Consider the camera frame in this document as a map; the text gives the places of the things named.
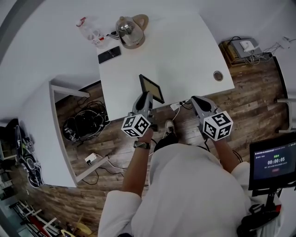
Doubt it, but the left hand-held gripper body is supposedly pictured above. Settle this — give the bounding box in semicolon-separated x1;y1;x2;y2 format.
121;112;159;138

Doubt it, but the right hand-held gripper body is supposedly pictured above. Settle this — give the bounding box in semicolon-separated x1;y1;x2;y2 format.
196;108;234;142

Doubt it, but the black framed square tile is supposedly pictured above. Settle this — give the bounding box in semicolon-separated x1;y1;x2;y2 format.
138;74;165;105

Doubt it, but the person's right forearm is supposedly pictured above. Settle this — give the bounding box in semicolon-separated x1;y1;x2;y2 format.
211;136;241;174

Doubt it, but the person's left forearm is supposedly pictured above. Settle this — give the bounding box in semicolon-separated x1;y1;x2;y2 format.
121;128;154;193

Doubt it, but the dark wrist watch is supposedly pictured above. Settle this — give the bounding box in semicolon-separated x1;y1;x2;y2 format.
133;141;152;150

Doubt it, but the person's shoe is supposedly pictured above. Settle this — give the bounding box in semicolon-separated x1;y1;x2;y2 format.
164;119;177;137

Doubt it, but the person's black trouser leg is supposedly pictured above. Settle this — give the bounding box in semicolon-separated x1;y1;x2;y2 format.
153;133;179;154

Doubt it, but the white device on wooden box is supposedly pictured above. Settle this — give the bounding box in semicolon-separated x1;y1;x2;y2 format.
218;36;274;68

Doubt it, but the white power adapter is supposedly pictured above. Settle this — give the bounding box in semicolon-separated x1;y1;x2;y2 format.
84;152;99;166

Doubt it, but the black smartphone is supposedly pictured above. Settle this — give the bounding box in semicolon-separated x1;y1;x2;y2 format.
97;45;122;65

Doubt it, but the black monitor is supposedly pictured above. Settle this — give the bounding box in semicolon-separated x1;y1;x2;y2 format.
248;133;296;191

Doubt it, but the grey flat device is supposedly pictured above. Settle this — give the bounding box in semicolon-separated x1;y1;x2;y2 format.
231;37;264;59

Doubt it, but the glass electric kettle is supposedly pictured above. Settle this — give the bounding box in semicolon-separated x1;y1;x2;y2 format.
115;14;149;50

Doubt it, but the person's white shirt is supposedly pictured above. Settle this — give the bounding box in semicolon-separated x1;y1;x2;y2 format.
98;143;285;237

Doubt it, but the clear plastic bottle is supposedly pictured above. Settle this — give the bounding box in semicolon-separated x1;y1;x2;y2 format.
75;17;110;50

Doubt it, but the black monitor stand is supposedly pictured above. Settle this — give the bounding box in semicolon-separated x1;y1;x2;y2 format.
251;187;283;216

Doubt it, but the white side desk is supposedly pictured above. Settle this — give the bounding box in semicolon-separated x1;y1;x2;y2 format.
20;74;110;188

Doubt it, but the black waist pouch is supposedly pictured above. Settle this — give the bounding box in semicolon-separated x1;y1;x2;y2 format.
236;203;282;237

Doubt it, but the yellow object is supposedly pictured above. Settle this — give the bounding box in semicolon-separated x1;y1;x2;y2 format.
61;221;91;237

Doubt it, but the white metal rack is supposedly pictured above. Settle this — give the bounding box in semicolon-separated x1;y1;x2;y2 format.
11;200;59;235

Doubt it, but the black bag with cables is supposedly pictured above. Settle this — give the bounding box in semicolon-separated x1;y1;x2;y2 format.
62;108;111;143

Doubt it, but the white wall plug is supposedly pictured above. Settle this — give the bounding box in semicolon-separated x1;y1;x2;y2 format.
280;36;292;50

